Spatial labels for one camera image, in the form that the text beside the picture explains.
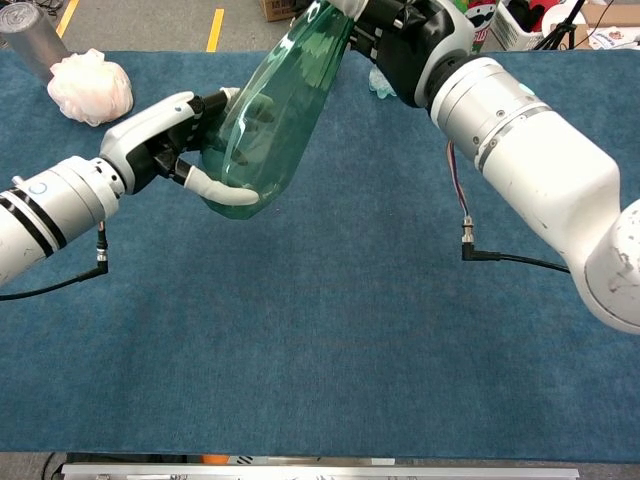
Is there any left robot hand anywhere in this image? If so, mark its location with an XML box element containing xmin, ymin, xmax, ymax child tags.
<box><xmin>98</xmin><ymin>87</ymin><xmax>261</xmax><ymax>207</ymax></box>

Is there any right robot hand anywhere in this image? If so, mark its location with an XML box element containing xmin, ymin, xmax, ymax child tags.
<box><xmin>329</xmin><ymin>0</ymin><xmax>476</xmax><ymax>109</ymax></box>

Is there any green plastic spray bottle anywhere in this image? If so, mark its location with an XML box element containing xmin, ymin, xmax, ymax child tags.
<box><xmin>199</xmin><ymin>0</ymin><xmax>359</xmax><ymax>221</ymax></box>

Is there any clear water bottle red label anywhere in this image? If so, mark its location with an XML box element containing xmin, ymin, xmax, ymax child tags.
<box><xmin>368</xmin><ymin>67</ymin><xmax>396</xmax><ymax>100</ymax></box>

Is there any green Pringles can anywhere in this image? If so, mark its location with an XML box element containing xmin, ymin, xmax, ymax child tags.
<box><xmin>464</xmin><ymin>0</ymin><xmax>500</xmax><ymax>55</ymax></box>

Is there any white mesh bath pouf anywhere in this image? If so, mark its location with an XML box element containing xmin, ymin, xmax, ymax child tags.
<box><xmin>46</xmin><ymin>48</ymin><xmax>135</xmax><ymax>128</ymax></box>

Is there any white plastic basket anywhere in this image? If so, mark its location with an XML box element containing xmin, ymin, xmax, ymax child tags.
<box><xmin>492</xmin><ymin>0</ymin><xmax>551</xmax><ymax>51</ymax></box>

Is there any yellow floor tape strip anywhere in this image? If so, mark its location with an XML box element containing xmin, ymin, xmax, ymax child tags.
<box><xmin>55</xmin><ymin>0</ymin><xmax>81</xmax><ymax>39</ymax></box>
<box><xmin>205</xmin><ymin>8</ymin><xmax>226</xmax><ymax>53</ymax></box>

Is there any black tripod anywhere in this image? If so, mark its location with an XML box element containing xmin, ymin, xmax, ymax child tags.
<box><xmin>532</xmin><ymin>0</ymin><xmax>586</xmax><ymax>51</ymax></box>

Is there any grey metal cylinder can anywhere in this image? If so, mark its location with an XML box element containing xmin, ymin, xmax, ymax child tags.
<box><xmin>0</xmin><ymin>2</ymin><xmax>70</xmax><ymax>86</ymax></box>

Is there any small brown cardboard box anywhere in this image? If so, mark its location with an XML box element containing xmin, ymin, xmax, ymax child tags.
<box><xmin>258</xmin><ymin>0</ymin><xmax>296</xmax><ymax>23</ymax></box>

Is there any large flat cardboard box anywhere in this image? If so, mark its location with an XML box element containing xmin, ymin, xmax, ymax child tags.
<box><xmin>574</xmin><ymin>4</ymin><xmax>640</xmax><ymax>51</ymax></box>

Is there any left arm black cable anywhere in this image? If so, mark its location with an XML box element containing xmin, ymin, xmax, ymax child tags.
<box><xmin>0</xmin><ymin>222</ymin><xmax>110</xmax><ymax>302</ymax></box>

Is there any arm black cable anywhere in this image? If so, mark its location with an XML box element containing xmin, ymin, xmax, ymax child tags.
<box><xmin>0</xmin><ymin>222</ymin><xmax>110</xmax><ymax>302</ymax></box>
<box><xmin>446</xmin><ymin>139</ymin><xmax>571</xmax><ymax>275</ymax></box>

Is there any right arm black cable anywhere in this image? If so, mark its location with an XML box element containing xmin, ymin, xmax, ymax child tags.
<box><xmin>446</xmin><ymin>139</ymin><xmax>571</xmax><ymax>275</ymax></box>

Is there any aluminium profile rail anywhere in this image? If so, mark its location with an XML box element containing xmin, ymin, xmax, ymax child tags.
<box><xmin>60</xmin><ymin>462</ymin><xmax>581</xmax><ymax>480</ymax></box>

